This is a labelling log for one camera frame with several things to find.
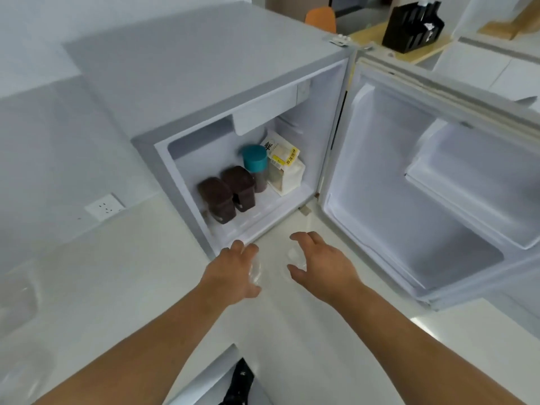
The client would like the person's left hand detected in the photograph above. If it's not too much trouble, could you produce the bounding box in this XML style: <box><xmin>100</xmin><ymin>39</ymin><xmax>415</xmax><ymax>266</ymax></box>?
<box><xmin>200</xmin><ymin>240</ymin><xmax>263</xmax><ymax>307</ymax></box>

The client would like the person's right hand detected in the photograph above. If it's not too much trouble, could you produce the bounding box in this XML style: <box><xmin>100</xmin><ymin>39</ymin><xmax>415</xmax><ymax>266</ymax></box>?
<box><xmin>287</xmin><ymin>231</ymin><xmax>366</xmax><ymax>305</ymax></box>

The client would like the clear plastic container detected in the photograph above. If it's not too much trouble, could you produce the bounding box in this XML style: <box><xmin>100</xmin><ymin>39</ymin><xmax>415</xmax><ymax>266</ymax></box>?
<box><xmin>250</xmin><ymin>242</ymin><xmax>305</xmax><ymax>289</ymax></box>

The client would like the person's right forearm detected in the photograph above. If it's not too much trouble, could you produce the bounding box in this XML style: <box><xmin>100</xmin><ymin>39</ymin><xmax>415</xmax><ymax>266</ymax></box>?
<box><xmin>314</xmin><ymin>279</ymin><xmax>528</xmax><ymax>405</ymax></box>

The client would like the person's left forearm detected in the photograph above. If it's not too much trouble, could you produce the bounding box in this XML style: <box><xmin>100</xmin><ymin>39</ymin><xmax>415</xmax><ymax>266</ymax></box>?
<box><xmin>31</xmin><ymin>279</ymin><xmax>237</xmax><ymax>405</ymax></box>

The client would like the white fridge door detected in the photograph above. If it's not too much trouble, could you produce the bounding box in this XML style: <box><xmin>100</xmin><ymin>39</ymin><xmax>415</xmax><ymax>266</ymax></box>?
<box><xmin>317</xmin><ymin>45</ymin><xmax>540</xmax><ymax>312</ymax></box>

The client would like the dark brown lidded container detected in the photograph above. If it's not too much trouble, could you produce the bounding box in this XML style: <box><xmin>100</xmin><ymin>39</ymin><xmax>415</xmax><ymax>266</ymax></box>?
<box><xmin>220</xmin><ymin>165</ymin><xmax>257</xmax><ymax>213</ymax></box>
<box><xmin>197</xmin><ymin>177</ymin><xmax>236</xmax><ymax>224</ymax></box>

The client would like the black patterned trouser leg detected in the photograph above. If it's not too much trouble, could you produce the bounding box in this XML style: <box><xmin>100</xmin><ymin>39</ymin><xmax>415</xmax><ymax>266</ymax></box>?
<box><xmin>221</xmin><ymin>357</ymin><xmax>255</xmax><ymax>405</ymax></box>

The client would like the white and yellow carton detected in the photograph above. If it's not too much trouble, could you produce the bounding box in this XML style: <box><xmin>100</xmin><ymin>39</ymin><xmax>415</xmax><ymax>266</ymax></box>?
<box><xmin>260</xmin><ymin>130</ymin><xmax>301</xmax><ymax>167</ymax></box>

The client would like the jar with teal lid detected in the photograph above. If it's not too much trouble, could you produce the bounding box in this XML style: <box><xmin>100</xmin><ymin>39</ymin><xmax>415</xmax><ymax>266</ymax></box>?
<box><xmin>242</xmin><ymin>145</ymin><xmax>269</xmax><ymax>194</ymax></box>

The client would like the white freezer compartment flap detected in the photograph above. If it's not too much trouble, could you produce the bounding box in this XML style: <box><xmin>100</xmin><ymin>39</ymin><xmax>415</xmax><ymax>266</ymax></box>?
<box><xmin>232</xmin><ymin>82</ymin><xmax>312</xmax><ymax>136</ymax></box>

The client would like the light wooden table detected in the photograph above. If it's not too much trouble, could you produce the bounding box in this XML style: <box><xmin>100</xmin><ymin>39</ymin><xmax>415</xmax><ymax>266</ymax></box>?
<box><xmin>348</xmin><ymin>22</ymin><xmax>453</xmax><ymax>66</ymax></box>

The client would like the white mini fridge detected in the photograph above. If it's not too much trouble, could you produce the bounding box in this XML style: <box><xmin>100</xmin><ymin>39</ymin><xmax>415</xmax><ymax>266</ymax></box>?
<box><xmin>63</xmin><ymin>0</ymin><xmax>358</xmax><ymax>258</ymax></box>

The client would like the orange chair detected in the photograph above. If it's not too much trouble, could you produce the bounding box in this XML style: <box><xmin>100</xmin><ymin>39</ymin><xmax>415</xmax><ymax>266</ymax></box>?
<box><xmin>305</xmin><ymin>7</ymin><xmax>337</xmax><ymax>34</ymax></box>

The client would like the black desk organizer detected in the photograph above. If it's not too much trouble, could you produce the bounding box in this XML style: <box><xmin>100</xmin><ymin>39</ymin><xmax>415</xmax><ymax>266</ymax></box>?
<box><xmin>382</xmin><ymin>0</ymin><xmax>446</xmax><ymax>54</ymax></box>

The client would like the white wall socket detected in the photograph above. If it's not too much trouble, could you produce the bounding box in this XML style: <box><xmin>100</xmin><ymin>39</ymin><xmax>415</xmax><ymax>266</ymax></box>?
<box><xmin>84</xmin><ymin>192</ymin><xmax>126</xmax><ymax>219</ymax></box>

